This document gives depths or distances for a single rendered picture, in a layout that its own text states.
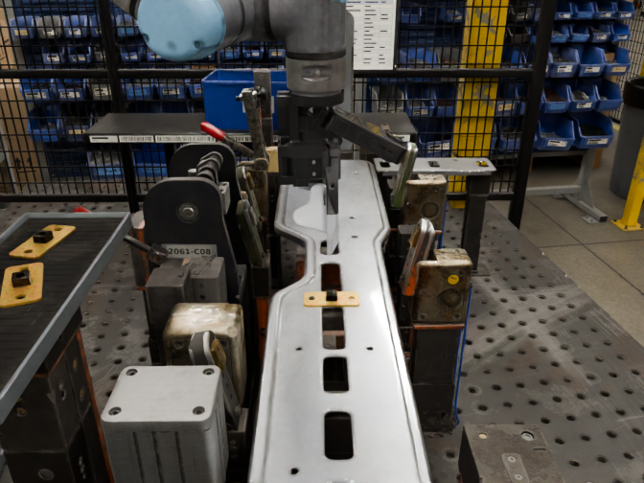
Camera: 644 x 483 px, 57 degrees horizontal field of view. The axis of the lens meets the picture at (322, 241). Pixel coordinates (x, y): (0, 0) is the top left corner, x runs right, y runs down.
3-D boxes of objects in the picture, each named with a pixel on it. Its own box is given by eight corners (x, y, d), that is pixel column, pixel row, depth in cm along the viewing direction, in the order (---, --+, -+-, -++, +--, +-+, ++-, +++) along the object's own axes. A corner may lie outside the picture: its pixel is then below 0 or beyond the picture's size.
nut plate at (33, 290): (41, 301, 59) (38, 290, 59) (-1, 309, 58) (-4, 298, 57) (43, 264, 66) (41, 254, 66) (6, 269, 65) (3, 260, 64)
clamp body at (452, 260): (464, 440, 104) (489, 268, 89) (395, 440, 104) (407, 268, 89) (453, 403, 112) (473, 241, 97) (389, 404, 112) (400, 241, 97)
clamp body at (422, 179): (442, 327, 135) (458, 184, 120) (391, 327, 135) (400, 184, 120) (435, 305, 144) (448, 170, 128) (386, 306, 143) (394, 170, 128)
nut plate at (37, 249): (37, 260, 67) (34, 250, 66) (7, 257, 68) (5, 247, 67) (78, 228, 74) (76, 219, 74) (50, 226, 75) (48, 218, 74)
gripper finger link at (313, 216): (293, 256, 78) (292, 187, 79) (338, 255, 78) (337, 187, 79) (292, 252, 74) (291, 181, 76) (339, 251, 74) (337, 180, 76)
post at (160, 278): (210, 506, 92) (183, 284, 74) (177, 506, 92) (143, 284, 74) (215, 480, 96) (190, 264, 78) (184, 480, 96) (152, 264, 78)
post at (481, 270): (490, 276, 156) (505, 172, 143) (448, 276, 156) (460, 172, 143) (484, 264, 161) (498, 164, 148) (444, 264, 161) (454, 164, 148)
